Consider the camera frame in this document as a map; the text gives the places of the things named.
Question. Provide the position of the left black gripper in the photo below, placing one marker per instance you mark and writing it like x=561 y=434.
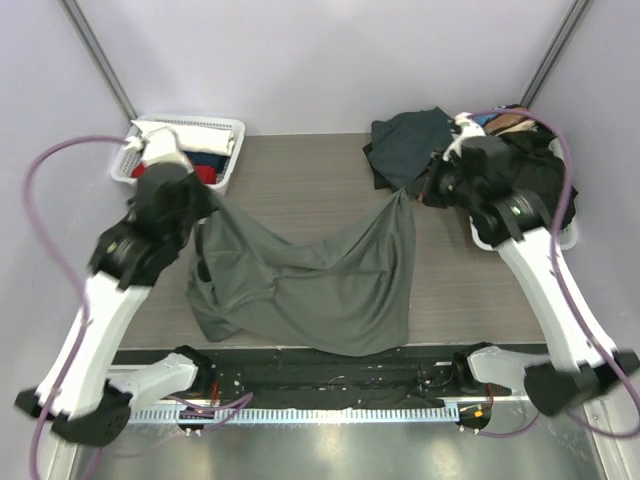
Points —
x=206 y=203

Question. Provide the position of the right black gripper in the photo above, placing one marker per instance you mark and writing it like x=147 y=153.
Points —
x=439 y=185

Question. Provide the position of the white plastic basket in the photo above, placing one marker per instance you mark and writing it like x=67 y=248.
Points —
x=237 y=126
x=568 y=237

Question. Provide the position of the grey t shirt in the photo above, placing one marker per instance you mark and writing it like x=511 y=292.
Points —
x=348 y=294

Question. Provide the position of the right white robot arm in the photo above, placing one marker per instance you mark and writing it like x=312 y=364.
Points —
x=582 y=362

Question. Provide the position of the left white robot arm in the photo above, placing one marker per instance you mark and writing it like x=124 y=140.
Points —
x=81 y=403

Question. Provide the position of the red rolled t shirt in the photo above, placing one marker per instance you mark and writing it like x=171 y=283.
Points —
x=206 y=174

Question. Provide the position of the blue and tan clothes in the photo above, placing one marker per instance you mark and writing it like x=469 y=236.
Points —
x=495 y=123

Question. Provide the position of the navy rolled t shirt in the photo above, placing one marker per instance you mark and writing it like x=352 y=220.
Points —
x=212 y=160

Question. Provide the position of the black clothes pile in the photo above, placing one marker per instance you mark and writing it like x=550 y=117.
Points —
x=534 y=167

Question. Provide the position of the white rolled t shirt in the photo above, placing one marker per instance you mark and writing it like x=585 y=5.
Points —
x=205 y=137

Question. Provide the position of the dark teal t shirt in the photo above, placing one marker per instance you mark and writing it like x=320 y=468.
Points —
x=399 y=150

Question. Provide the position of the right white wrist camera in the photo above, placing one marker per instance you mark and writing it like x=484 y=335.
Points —
x=465 y=128

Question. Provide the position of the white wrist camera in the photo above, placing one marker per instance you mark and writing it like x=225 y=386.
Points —
x=465 y=128
x=158 y=146

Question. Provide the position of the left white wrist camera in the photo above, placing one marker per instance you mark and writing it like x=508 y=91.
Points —
x=158 y=146

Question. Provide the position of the right aluminium frame post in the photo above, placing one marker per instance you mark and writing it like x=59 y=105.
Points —
x=569 y=25

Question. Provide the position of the aluminium frame post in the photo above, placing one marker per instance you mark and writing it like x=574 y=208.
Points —
x=97 y=55
x=569 y=25

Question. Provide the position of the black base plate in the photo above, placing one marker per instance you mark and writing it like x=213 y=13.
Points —
x=302 y=378

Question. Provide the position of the left aluminium frame post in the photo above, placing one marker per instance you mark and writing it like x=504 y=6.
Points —
x=97 y=55

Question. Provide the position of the slotted white cable duct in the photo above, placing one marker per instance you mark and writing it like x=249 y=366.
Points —
x=180 y=414

